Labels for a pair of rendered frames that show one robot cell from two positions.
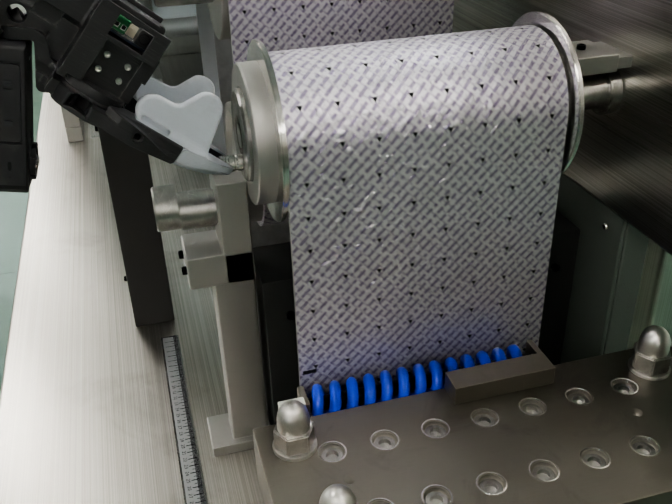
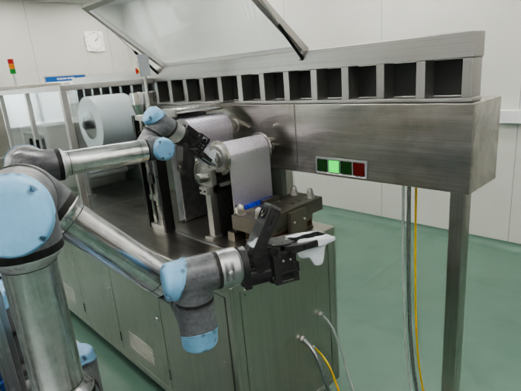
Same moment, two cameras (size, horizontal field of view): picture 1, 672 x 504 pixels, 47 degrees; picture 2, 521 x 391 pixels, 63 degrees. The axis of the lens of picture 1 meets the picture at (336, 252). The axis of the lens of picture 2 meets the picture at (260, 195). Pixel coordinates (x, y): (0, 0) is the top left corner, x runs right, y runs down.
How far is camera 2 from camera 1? 1.30 m
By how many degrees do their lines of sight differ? 30
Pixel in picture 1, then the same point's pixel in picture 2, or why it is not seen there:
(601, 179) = (274, 163)
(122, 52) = (201, 143)
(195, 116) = (212, 153)
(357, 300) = (242, 188)
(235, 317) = (214, 202)
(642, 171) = (282, 157)
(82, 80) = (198, 147)
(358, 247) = (241, 176)
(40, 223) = not seen: hidden behind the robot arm
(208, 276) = (209, 192)
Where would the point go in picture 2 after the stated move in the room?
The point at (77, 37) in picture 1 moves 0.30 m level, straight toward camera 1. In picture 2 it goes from (197, 140) to (253, 144)
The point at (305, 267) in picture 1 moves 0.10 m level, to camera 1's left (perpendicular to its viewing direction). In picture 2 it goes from (233, 181) to (212, 185)
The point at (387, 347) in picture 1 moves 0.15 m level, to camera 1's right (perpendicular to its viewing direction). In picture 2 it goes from (247, 198) to (277, 192)
